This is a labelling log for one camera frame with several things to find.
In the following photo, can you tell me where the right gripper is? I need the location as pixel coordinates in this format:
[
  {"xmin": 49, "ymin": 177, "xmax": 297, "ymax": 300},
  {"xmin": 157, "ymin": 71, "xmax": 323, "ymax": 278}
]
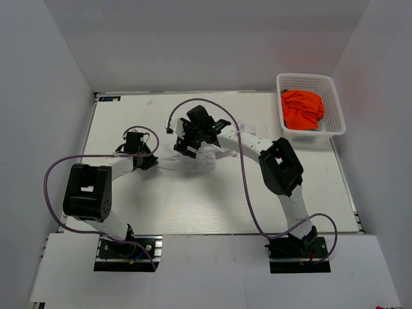
[{"xmin": 174, "ymin": 118, "xmax": 205, "ymax": 159}]

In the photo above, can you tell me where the orange t shirt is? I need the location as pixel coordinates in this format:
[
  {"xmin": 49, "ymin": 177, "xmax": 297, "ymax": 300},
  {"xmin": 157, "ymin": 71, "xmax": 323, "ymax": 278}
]
[{"xmin": 281, "ymin": 89, "xmax": 325, "ymax": 131}]

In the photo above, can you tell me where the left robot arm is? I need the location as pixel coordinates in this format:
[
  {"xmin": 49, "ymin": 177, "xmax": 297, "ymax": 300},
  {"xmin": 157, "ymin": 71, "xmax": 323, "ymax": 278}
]
[{"xmin": 63, "ymin": 131, "xmax": 158, "ymax": 257}]

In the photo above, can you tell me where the blue label sticker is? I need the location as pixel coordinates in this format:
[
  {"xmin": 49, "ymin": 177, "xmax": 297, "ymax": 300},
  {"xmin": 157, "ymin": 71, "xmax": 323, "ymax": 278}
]
[{"xmin": 98, "ymin": 96, "xmax": 121, "ymax": 102}]

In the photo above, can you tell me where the white plastic basket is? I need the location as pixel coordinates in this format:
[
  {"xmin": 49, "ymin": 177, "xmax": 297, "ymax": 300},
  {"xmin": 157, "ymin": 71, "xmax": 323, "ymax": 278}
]
[{"xmin": 276, "ymin": 73, "xmax": 346, "ymax": 141}]

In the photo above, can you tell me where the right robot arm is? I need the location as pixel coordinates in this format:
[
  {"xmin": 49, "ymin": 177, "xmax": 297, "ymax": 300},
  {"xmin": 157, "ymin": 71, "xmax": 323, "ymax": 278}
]
[{"xmin": 166, "ymin": 106, "xmax": 317, "ymax": 257}]

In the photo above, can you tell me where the white t shirt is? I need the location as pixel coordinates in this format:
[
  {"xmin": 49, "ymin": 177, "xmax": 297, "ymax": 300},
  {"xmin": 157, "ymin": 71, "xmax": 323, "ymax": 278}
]
[{"xmin": 157, "ymin": 127, "xmax": 258, "ymax": 174}]

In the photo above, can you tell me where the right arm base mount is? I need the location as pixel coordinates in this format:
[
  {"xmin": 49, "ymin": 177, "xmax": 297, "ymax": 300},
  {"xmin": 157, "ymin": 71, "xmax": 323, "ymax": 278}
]
[{"xmin": 265, "ymin": 237, "xmax": 331, "ymax": 274}]

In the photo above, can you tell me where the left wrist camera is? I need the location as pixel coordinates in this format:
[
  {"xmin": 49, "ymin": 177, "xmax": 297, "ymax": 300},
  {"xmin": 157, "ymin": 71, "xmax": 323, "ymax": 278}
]
[{"xmin": 122, "ymin": 128, "xmax": 145, "ymax": 140}]

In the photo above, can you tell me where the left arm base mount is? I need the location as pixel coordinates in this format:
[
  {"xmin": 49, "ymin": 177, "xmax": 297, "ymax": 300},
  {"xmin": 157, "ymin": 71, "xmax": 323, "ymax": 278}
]
[{"xmin": 93, "ymin": 236, "xmax": 163, "ymax": 272}]

